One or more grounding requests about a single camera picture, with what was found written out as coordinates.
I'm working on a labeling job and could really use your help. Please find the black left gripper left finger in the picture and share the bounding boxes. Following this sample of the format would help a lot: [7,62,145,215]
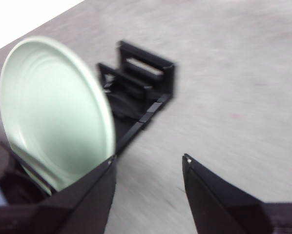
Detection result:
[0,155,118,234]

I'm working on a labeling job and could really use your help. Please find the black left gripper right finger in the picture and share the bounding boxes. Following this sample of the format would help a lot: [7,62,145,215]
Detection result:
[182,153,292,234]

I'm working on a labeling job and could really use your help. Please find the pale green round plate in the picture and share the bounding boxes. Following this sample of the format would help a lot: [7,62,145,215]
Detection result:
[0,36,117,196]

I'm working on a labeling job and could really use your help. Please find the black plastic plate rack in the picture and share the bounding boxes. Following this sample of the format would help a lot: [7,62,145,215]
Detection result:
[0,39,178,203]

